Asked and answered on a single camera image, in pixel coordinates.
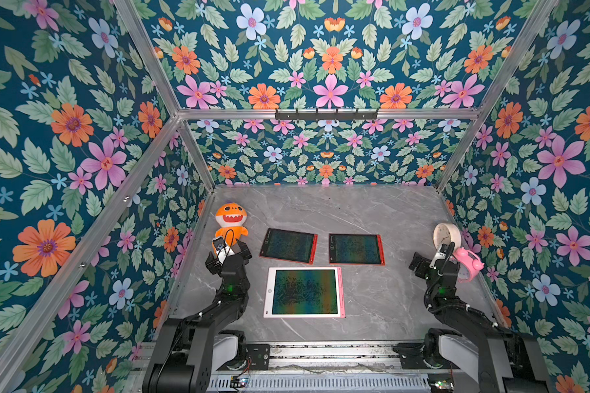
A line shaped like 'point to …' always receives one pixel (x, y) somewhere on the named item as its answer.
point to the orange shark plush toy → (231, 216)
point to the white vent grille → (242, 382)
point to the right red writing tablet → (356, 249)
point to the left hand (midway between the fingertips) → (227, 244)
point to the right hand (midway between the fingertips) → (433, 256)
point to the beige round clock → (445, 233)
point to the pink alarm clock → (470, 264)
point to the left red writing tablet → (290, 246)
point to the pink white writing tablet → (304, 292)
